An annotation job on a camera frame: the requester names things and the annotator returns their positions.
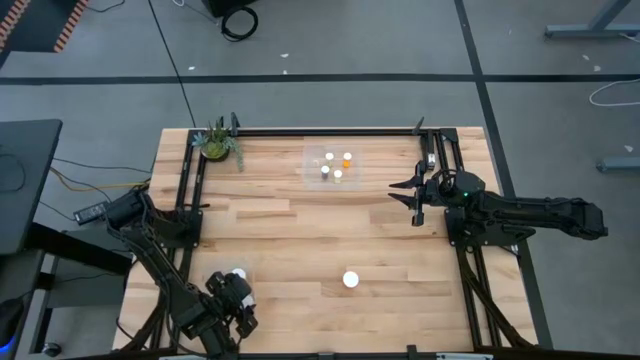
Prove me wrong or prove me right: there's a white floor cable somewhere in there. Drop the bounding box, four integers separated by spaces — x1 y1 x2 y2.
588 77 640 108

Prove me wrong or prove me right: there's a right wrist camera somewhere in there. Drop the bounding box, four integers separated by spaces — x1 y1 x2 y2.
436 169 459 199

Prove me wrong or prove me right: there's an orange black hazard strip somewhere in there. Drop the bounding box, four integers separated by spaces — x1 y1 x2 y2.
53 0 90 54
0 0 32 51

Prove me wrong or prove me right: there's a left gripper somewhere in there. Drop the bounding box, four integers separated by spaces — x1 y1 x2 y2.
205 272 260 341

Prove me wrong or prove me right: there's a grey stand leg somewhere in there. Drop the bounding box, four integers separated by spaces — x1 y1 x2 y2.
544 0 640 40

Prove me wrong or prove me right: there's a black aluminium rig frame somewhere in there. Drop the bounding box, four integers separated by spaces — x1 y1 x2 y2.
119 112 539 360

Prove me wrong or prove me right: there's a black floor cable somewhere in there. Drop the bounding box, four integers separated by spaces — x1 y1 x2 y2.
146 0 197 129

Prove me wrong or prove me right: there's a clear plastic bin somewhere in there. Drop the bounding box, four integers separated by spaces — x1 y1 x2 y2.
303 143 365 192

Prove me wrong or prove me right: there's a grey stand foot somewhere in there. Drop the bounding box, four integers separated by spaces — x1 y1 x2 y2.
595 156 640 174

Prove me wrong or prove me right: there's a potted green plant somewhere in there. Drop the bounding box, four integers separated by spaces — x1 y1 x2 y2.
191 117 246 172

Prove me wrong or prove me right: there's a yellow floor cable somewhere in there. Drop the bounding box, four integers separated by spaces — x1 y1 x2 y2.
48 166 152 194

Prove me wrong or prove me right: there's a black desk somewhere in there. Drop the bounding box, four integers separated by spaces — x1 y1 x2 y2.
0 118 64 256

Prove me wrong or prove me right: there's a coiled black cable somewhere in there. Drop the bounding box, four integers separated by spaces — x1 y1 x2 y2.
220 5 260 43

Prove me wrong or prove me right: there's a black power adapter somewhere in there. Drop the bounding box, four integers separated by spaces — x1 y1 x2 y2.
73 200 110 225

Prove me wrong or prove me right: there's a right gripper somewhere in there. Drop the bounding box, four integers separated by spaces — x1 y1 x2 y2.
388 159 452 228

